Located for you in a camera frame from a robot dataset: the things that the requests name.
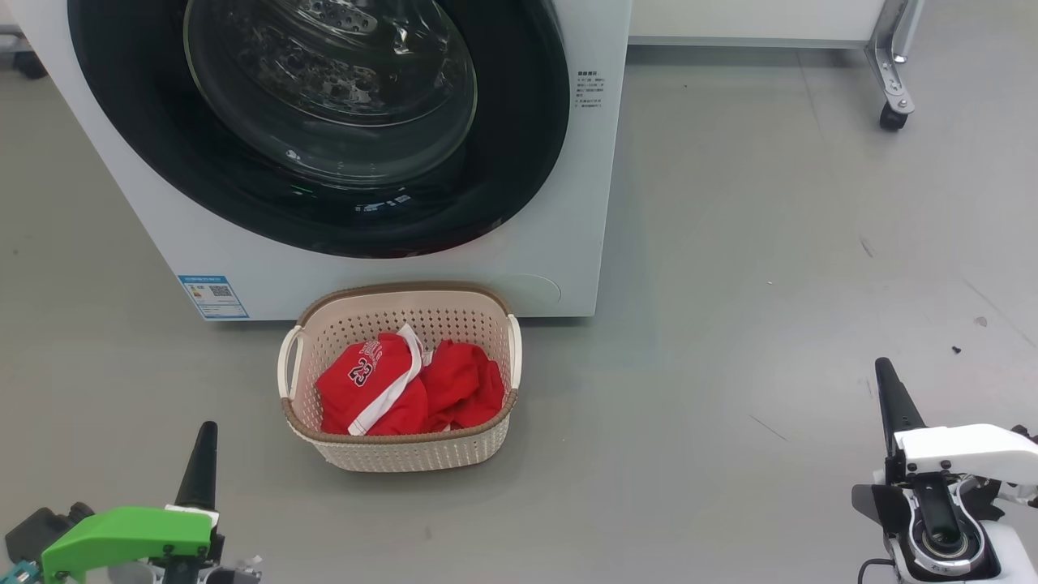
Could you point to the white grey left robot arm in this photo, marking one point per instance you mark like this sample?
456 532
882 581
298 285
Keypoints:
239 572

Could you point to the white partition panel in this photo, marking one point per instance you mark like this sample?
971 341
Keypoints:
746 20

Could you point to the cream perforated laundry basket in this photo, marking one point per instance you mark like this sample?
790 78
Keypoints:
405 454

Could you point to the blue energy label sticker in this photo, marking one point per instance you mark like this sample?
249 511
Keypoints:
212 297

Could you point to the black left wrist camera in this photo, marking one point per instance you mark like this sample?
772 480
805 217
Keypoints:
40 527

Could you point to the red white basketball jersey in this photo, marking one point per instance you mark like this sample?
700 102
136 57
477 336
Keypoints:
373 389

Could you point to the black round glass washer door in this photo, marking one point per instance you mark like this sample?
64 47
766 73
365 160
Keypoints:
519 146

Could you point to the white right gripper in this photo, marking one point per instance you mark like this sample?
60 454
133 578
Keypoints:
965 450

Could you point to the metal frame leg with caster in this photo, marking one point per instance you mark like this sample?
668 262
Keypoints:
31 66
892 73

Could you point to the white front-load washing machine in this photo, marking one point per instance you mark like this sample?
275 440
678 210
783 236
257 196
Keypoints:
551 235

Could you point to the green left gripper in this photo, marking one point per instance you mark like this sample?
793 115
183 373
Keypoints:
130 535

